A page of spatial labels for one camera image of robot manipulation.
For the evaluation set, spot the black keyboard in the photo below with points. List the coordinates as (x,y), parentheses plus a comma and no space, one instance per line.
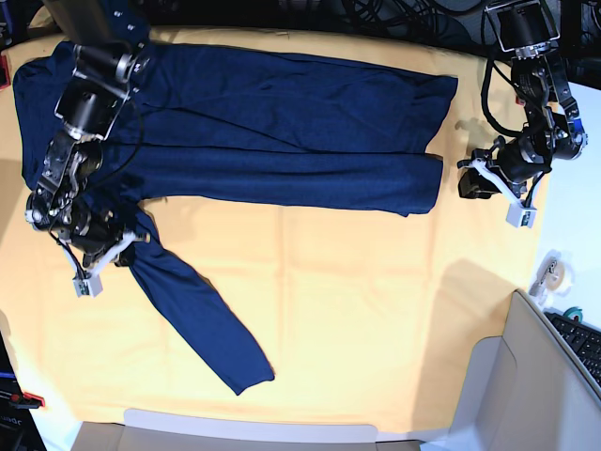
(579,344)

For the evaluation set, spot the cardboard box right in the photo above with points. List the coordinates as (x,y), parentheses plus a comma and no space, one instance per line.
(526,390)

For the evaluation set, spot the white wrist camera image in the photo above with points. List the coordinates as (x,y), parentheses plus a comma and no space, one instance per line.
(88,285)
(520,216)

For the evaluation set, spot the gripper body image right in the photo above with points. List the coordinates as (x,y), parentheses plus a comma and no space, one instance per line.
(513,167)

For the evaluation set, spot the black robot arm image left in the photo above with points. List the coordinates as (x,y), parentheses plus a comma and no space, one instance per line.
(109,38)

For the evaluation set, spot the clear tape dispenser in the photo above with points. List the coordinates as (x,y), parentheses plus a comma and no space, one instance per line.
(554,278)

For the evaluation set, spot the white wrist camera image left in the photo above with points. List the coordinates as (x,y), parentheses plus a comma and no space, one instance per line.
(88,285)

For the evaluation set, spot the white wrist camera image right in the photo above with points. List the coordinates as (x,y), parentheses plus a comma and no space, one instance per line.
(520,216)

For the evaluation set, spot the red clamp bottom left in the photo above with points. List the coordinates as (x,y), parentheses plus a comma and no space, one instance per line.
(26,401)

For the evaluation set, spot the yellow table cloth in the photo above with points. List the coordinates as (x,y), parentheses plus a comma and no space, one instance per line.
(368,318)

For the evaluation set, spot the red clamp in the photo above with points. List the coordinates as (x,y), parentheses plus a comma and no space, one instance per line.
(4,73)
(26,401)

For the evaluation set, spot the red clamp top left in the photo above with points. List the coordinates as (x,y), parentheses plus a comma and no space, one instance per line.
(4,73)

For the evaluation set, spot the dark blue long-sleeve shirt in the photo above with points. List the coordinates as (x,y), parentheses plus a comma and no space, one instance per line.
(244,126)

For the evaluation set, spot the green tape roll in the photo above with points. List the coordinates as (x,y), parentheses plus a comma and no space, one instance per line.
(574,313)

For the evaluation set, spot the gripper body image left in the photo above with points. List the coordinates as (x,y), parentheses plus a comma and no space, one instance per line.
(91,242)

